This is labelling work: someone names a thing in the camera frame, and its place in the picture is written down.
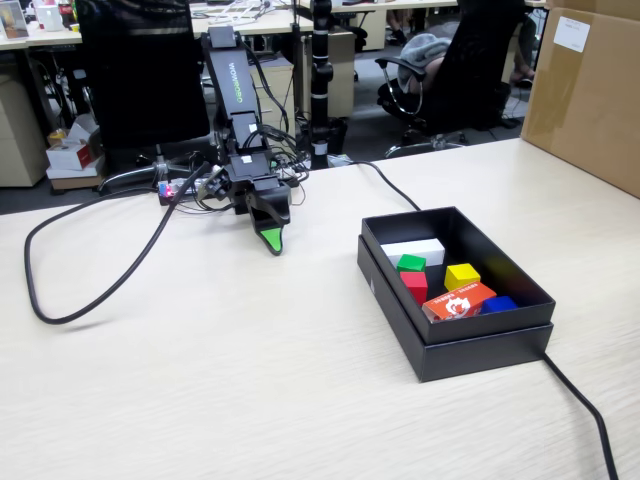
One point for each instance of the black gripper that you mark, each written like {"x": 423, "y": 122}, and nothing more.
{"x": 247, "y": 172}

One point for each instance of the green cube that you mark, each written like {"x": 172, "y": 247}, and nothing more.
{"x": 411, "y": 262}

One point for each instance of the red cube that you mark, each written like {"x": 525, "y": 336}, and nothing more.
{"x": 415, "y": 287}

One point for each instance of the yellow cube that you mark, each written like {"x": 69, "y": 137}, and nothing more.
{"x": 461, "y": 276}

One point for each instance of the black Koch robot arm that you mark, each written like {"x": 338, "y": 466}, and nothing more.
{"x": 227, "y": 80}

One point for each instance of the white rectangular box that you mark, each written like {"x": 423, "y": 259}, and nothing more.
{"x": 415, "y": 247}

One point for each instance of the black rectangular box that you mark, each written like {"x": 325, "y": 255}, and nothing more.
{"x": 475, "y": 355}

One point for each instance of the large brown cardboard box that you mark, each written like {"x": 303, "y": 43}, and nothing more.
{"x": 585, "y": 100}

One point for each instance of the blue controller board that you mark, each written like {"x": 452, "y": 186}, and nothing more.
{"x": 165, "y": 190}

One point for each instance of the black vertical pole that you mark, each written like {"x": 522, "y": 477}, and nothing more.
{"x": 320, "y": 75}

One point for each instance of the plain beige cabinet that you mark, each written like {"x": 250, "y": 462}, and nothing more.
{"x": 342, "y": 75}

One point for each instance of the black mesh office chair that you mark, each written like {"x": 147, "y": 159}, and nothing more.
{"x": 140, "y": 75}

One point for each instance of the orange printed carton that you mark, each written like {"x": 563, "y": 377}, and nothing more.
{"x": 457, "y": 305}

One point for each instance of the white and red carton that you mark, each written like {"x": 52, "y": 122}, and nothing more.
{"x": 70, "y": 155}

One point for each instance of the grey cloth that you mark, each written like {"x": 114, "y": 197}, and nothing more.
{"x": 422, "y": 50}

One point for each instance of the blue cube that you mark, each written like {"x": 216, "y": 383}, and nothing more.
{"x": 500, "y": 304}

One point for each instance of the black chrome-armed office chair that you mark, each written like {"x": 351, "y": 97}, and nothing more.
{"x": 470, "y": 75}

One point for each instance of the light wooden office desk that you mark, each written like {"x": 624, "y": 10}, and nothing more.
{"x": 50, "y": 39}

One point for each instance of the cola bottle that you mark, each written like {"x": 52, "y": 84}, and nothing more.
{"x": 66, "y": 14}

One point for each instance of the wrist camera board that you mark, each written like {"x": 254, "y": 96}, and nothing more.
{"x": 212, "y": 185}

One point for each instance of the large beige pedestal cabinet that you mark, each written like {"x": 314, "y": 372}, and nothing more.
{"x": 20, "y": 135}

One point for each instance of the picture frame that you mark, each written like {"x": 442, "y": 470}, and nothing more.
{"x": 14, "y": 20}

